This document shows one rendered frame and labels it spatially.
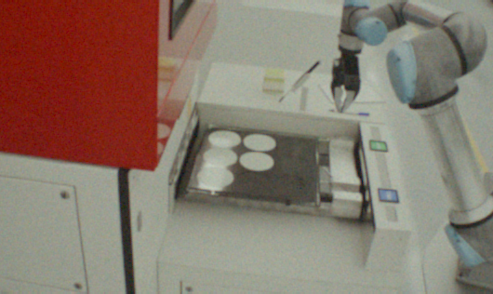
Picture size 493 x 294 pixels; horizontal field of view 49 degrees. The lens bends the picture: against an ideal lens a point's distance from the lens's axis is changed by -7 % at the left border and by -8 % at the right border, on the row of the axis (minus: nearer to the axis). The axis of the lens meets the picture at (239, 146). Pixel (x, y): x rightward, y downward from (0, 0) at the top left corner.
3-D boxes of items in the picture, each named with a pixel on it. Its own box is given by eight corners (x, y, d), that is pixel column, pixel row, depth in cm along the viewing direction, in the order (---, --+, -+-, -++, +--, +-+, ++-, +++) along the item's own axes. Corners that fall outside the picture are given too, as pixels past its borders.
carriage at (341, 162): (330, 216, 159) (332, 207, 157) (327, 149, 190) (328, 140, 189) (358, 219, 158) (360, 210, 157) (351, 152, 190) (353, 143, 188)
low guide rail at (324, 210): (184, 200, 165) (184, 192, 164) (186, 196, 167) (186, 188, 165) (357, 220, 163) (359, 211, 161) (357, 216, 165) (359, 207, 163)
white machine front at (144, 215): (128, 316, 125) (117, 170, 105) (188, 139, 195) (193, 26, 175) (141, 318, 125) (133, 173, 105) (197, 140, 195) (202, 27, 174)
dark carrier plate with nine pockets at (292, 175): (189, 188, 158) (189, 187, 158) (206, 127, 187) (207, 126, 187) (314, 203, 156) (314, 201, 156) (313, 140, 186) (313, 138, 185)
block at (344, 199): (332, 206, 158) (334, 197, 156) (332, 198, 161) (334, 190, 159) (360, 208, 158) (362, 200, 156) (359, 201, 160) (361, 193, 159)
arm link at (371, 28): (395, 11, 142) (379, -3, 151) (357, 28, 142) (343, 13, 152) (403, 36, 146) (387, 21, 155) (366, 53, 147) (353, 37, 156)
